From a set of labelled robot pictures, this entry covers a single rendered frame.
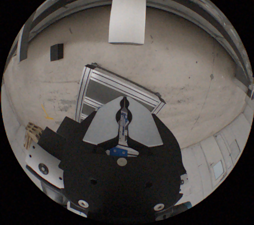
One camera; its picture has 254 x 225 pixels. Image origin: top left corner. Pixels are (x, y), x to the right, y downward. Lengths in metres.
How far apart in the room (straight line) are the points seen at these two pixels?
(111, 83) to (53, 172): 0.73
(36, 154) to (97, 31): 1.02
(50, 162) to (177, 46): 1.22
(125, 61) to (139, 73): 0.20
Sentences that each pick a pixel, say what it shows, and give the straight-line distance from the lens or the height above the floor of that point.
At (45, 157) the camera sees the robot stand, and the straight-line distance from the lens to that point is 0.28.
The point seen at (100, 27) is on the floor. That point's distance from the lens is 1.02.
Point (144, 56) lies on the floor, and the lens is 0.96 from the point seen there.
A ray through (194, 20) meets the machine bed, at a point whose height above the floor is 0.17.
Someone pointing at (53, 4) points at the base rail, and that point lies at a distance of 0.48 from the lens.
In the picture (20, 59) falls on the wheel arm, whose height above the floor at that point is 0.85.
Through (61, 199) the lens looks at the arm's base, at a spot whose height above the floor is 1.09.
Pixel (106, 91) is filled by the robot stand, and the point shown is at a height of 0.21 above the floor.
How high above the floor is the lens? 0.94
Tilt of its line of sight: 60 degrees down
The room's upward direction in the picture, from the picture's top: 180 degrees clockwise
